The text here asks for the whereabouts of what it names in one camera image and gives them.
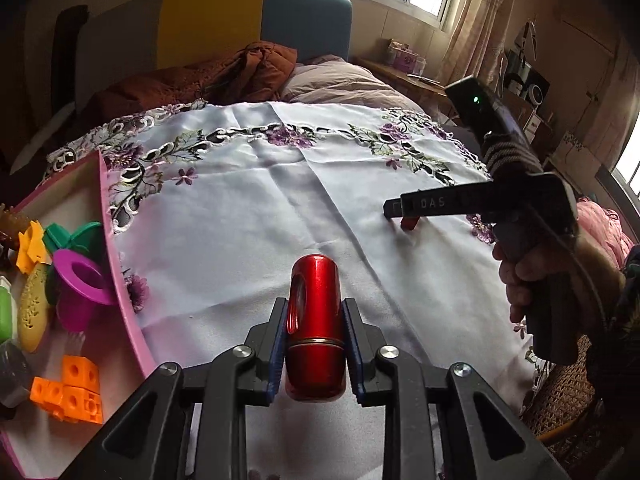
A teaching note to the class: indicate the pink shallow cardboard box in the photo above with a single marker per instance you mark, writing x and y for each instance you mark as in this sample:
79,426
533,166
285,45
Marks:
93,321

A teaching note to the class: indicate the wooden side table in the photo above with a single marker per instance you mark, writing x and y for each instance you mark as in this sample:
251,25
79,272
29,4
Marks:
430,97

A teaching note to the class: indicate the purple gift box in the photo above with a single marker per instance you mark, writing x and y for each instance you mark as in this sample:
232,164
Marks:
401,57

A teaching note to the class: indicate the red block toy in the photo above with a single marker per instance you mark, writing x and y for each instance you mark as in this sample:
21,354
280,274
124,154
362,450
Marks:
409,223

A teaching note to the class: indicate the green flanged cylinder toy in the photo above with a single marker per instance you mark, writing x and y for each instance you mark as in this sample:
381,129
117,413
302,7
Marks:
88,240

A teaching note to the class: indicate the dark grey cylinder cup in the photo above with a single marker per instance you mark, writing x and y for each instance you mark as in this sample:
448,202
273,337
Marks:
15,379

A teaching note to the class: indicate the brown comb massager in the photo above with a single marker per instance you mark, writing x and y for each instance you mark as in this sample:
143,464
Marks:
12,223

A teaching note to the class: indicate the magenta funnel toy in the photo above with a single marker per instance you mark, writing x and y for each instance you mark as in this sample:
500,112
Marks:
83,290

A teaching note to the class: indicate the orange cube blocks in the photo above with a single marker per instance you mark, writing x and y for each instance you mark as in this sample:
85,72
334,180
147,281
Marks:
76,397

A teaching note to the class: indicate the orange translucent toy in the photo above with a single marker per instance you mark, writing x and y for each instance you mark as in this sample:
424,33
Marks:
31,249

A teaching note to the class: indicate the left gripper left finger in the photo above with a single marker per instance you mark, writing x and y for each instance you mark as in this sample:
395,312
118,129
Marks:
261,382

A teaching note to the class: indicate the yellow carved egg toy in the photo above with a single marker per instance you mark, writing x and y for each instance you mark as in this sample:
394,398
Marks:
33,309

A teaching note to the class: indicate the white embroidered floral tablecloth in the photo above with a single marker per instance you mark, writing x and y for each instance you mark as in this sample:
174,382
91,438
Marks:
208,207

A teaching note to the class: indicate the multicolour sofa backrest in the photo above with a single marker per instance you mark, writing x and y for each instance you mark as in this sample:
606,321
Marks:
144,35

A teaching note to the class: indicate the green white round toy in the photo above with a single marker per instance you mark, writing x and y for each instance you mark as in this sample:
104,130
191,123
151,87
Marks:
8,311

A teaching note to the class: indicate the wicker chair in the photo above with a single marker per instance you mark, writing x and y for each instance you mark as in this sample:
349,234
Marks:
565,404

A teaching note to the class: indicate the red metallic capsule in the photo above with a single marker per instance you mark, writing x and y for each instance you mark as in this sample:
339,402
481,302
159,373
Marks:
315,362

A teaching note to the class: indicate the pink beige duvet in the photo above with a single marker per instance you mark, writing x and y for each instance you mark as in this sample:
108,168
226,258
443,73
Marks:
332,80

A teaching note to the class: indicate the beige curtain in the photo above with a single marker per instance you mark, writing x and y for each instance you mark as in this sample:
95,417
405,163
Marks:
468,47

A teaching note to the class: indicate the black rolled mat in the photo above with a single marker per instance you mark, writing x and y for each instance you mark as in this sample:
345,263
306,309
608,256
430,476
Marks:
63,55

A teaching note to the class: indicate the person right hand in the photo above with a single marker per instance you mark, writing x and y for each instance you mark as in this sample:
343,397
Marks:
518,275

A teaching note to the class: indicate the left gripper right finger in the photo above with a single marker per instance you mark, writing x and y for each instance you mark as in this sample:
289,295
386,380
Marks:
368,383

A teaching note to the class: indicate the rust brown quilted jacket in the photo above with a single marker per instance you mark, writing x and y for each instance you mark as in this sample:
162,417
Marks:
255,73

